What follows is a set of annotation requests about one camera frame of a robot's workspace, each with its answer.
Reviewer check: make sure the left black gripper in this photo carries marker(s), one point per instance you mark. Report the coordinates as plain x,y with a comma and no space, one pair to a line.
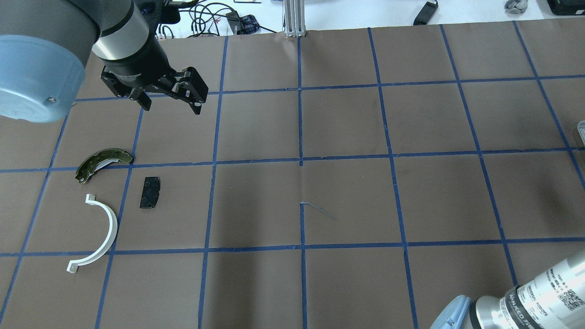
138,65

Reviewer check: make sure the black power adapter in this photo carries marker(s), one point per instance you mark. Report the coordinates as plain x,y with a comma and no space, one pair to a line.
426,13

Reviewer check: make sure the black brake pad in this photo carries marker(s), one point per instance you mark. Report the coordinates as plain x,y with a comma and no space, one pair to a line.
150,192

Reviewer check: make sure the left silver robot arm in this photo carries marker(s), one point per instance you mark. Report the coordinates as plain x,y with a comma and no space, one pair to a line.
45,45

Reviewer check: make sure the olive green brake shoe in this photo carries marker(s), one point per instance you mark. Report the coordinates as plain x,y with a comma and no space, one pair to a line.
97,161

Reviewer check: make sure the black flat box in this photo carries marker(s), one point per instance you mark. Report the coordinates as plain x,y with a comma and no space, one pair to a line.
567,7

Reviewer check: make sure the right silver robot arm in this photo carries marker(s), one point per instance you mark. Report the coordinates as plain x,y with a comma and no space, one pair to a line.
555,299

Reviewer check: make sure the aluminium frame post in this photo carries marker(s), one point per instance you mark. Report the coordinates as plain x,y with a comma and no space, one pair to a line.
294,18

